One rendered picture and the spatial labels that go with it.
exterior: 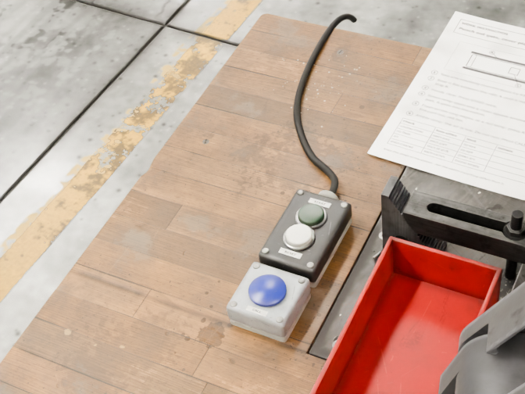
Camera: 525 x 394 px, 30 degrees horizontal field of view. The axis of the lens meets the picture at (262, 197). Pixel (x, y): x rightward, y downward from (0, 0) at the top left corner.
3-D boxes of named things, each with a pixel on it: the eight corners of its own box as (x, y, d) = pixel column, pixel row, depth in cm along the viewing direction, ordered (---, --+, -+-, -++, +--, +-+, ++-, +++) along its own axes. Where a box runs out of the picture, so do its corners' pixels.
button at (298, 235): (283, 251, 108) (280, 239, 106) (294, 232, 110) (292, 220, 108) (306, 258, 107) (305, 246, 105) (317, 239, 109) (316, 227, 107)
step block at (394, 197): (382, 248, 109) (380, 194, 102) (391, 229, 111) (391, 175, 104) (437, 265, 107) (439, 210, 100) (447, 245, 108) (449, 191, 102)
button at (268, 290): (244, 307, 103) (241, 296, 102) (260, 279, 106) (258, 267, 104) (277, 319, 102) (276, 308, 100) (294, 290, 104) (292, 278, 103)
